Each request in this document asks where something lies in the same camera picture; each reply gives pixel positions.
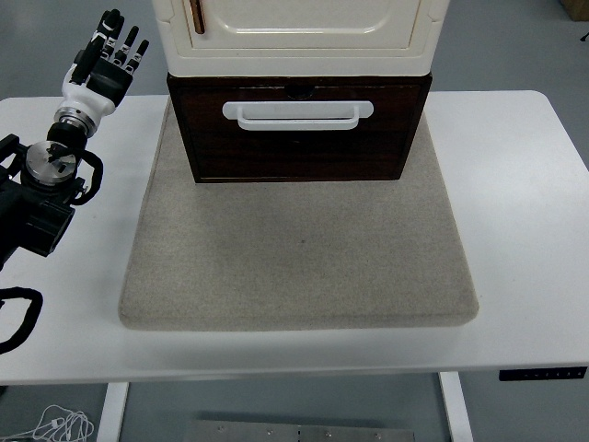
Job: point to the cream plastic cabinet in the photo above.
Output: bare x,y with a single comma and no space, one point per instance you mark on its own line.
299,62

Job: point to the dark wooden drawer case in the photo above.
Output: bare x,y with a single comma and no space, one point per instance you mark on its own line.
172,92

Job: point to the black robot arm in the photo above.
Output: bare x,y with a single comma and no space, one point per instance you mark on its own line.
37,216

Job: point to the white table leg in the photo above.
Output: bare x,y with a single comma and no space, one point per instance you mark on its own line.
456,410
112,410

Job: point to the cream cabinet door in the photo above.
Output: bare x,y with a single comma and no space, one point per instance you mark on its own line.
299,23

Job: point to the black table control panel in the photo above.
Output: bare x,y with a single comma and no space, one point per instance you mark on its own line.
543,373

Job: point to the beige felt mat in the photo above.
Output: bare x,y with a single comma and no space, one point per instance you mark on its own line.
299,258

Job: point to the cardboard box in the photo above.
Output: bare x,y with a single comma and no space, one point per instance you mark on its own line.
577,8

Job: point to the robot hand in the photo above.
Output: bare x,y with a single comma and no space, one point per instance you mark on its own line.
87,96

